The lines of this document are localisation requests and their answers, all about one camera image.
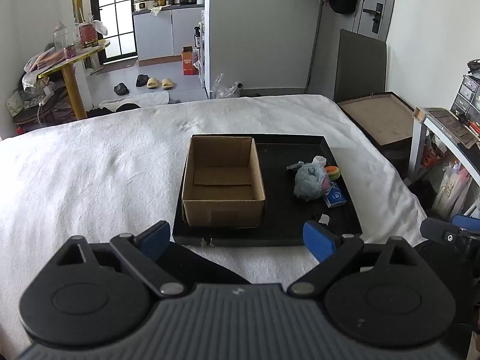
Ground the blue-grey plush toy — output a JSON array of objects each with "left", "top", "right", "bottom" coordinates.
[{"left": 293, "top": 162, "right": 332, "bottom": 200}]

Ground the black door lock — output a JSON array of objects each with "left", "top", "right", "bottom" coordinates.
[{"left": 362, "top": 2, "right": 384, "bottom": 33}]

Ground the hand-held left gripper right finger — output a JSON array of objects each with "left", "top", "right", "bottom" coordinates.
[{"left": 287, "top": 221, "right": 425, "bottom": 298}]

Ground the clear plastic bag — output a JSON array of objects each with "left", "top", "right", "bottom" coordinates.
[{"left": 211, "top": 74, "right": 243, "bottom": 100}]

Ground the red-filled jar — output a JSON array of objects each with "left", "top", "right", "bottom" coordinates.
[{"left": 76, "top": 20, "right": 99, "bottom": 49}]

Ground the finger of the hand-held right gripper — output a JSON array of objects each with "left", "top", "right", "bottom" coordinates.
[{"left": 451, "top": 214, "right": 480, "bottom": 232}]

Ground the black-framed glass door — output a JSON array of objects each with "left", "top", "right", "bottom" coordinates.
[{"left": 89, "top": 0, "right": 138, "bottom": 62}]

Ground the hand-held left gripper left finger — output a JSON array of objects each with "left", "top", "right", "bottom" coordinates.
[{"left": 49, "top": 220, "right": 187, "bottom": 298}]

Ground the pile of clutter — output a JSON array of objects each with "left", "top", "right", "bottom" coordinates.
[{"left": 5, "top": 50, "right": 78, "bottom": 125}]

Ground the white desk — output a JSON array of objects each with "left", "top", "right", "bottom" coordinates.
[{"left": 409, "top": 107, "right": 480, "bottom": 211}]

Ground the orange carton box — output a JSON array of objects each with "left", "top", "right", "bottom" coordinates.
[{"left": 181, "top": 46, "right": 200, "bottom": 76}]

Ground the clear glass jar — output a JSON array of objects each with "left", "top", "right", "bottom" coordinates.
[{"left": 53, "top": 22, "right": 76, "bottom": 50}]

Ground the yellow round table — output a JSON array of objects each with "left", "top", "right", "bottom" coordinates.
[{"left": 37, "top": 39, "right": 111, "bottom": 120}]

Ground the blue tissue pack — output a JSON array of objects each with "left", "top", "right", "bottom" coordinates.
[{"left": 323, "top": 182, "right": 348, "bottom": 209}]

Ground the dark grey board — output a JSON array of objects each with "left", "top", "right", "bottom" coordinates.
[{"left": 333, "top": 28, "right": 388, "bottom": 103}]

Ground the white kitchen cabinet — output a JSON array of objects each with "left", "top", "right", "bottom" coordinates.
[{"left": 132, "top": 4, "right": 205, "bottom": 63}]

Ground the black shallow tray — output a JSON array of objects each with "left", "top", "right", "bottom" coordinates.
[{"left": 172, "top": 134, "right": 364, "bottom": 248}]

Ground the white shopping bag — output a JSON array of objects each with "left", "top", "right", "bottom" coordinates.
[{"left": 430, "top": 157, "right": 474, "bottom": 219}]

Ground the brown framed board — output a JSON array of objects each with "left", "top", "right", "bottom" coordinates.
[{"left": 336, "top": 91, "right": 418, "bottom": 147}]

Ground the grey drawer organizer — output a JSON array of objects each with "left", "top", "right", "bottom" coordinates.
[{"left": 449, "top": 74, "right": 480, "bottom": 121}]

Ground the brown cardboard box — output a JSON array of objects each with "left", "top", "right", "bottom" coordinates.
[{"left": 182, "top": 136, "right": 266, "bottom": 229}]

